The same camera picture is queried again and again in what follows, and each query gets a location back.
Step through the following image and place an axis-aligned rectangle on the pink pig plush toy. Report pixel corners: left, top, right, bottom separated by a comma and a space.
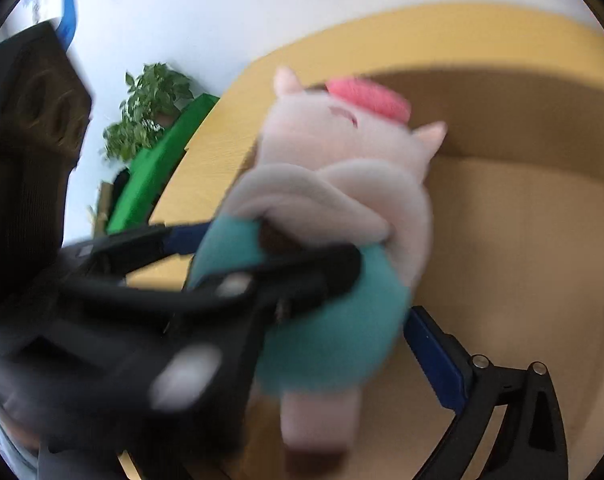
184, 65, 450, 466

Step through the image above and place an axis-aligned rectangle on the green cloth covered table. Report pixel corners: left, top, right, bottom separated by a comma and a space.
106, 92, 221, 236

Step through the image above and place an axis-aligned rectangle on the wooden desktop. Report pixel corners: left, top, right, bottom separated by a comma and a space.
124, 2, 604, 292

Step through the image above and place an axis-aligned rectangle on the cardboard box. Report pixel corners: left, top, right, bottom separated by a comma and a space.
242, 67, 604, 480

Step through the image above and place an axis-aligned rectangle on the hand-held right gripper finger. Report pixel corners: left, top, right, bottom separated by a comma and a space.
404, 306, 569, 480

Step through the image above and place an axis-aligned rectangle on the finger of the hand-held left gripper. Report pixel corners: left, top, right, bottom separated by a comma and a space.
122, 242, 363, 376
62, 219, 217, 283

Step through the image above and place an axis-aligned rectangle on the large potted green plant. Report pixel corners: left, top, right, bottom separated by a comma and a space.
99, 62, 195, 166

